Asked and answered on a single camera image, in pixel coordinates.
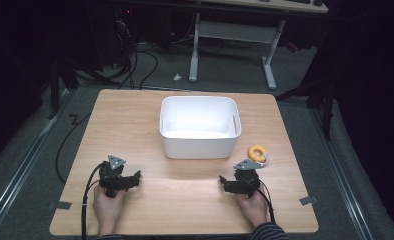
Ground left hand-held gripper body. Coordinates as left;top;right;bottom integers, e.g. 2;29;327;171
98;154;137;199

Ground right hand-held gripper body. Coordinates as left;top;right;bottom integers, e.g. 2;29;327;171
227;158;265;200

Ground yellow ring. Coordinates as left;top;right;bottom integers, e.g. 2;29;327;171
247;144;270;167

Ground white plastic bin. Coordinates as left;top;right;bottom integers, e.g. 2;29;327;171
159;95;243;160

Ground person's right hand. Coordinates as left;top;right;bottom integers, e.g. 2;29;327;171
234;191;270;228

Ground person's left hand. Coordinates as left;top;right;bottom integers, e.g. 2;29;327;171
92;184;127;228

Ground grey tape piece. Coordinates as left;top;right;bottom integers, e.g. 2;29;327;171
298;195;319;206
55;200;73;211

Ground dark stand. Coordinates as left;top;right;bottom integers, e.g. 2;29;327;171
46;58;83;120
274;63;338;142

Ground white-framed desk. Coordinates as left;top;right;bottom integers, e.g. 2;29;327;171
188;0;330;92

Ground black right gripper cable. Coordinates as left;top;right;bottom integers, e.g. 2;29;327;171
248;178;277;224

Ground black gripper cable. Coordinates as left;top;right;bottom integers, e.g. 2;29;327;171
248;178;277;224
80;162;105;240

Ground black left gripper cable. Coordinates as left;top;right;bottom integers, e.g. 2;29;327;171
80;162;105;240

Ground black floor cable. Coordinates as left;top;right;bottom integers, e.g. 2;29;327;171
54;113;92;185

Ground metal floor rail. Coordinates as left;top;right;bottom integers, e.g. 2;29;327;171
0;89;73;236
308;107;375;240

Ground bundle of black cables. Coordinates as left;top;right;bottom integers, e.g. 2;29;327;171
113;19;161;91

